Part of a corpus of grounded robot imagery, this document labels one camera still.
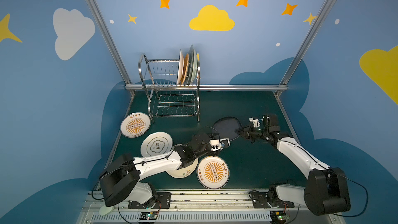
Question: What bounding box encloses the dark blue speckled plate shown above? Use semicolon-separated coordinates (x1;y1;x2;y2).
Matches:
213;117;242;141

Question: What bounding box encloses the green rim Hao Wei plate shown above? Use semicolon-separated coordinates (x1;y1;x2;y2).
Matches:
176;50;184;85

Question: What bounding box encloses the large pale green plate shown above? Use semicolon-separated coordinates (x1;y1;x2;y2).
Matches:
187;45;197;85

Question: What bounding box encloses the yellow woven plate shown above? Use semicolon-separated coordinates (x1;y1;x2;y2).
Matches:
180;54;189;85

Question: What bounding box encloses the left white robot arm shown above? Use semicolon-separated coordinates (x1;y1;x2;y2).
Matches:
98;133;223;207

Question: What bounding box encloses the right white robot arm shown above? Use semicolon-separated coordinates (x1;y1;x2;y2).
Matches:
235;115;351;216

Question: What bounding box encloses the steel two-tier dish rack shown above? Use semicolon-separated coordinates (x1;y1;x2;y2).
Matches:
138;46;201;121

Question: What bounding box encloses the orange sunburst plate by rack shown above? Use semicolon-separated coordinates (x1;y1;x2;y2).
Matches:
120;112;151;138

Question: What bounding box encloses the cream floral plate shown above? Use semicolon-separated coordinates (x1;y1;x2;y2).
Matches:
167;158;199;178

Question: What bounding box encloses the orange sunburst plate front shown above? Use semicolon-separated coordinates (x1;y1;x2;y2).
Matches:
197;156;230;190

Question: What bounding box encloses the white plate with black motif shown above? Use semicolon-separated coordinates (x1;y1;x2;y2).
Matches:
141;132;173;157

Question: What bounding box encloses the right green circuit board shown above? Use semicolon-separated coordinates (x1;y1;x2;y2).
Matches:
270;212;289;224

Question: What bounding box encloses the green circuit board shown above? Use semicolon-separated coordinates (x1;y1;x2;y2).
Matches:
140;212;158;221
270;212;289;224

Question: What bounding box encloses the left green circuit board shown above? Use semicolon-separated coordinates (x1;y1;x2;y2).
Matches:
140;212;158;221

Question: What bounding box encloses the pale green round disc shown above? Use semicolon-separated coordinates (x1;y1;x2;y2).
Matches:
98;205;114;216

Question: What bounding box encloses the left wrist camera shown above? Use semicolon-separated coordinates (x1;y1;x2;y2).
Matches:
209;138;230;152

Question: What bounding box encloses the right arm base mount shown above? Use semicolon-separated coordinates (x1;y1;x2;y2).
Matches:
248;190;295;208

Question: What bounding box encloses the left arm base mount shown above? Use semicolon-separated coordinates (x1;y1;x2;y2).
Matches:
128;192;172;209

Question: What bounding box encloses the aluminium back frame rail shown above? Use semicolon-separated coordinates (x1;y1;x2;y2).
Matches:
125;84;288;91

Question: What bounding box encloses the right aluminium upright post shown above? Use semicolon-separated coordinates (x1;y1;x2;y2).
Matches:
279;0;337;88

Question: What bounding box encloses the aluminium upright post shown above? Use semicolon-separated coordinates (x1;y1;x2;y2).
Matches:
279;0;337;88
85;0;131;84

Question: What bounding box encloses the left aluminium upright post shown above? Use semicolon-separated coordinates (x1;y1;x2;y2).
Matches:
85;0;131;84

